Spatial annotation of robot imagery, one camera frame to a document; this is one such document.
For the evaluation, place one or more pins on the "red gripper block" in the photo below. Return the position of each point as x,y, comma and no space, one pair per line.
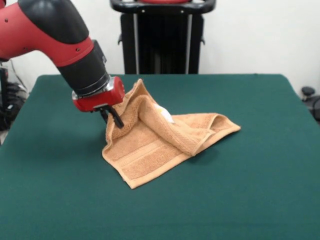
100,102

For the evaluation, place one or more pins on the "tan terry towel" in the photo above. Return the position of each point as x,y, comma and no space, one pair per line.
150,155

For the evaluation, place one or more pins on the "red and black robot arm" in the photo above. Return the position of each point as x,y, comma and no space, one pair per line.
50,30

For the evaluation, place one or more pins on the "black box with red light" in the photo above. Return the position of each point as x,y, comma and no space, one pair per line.
4,87

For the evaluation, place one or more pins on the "dark green table cloth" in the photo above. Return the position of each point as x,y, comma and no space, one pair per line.
225,187

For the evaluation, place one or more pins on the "gray stand base black knob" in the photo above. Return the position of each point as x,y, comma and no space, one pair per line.
308,91

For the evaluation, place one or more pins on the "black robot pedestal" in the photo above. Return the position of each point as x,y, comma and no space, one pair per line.
162,45

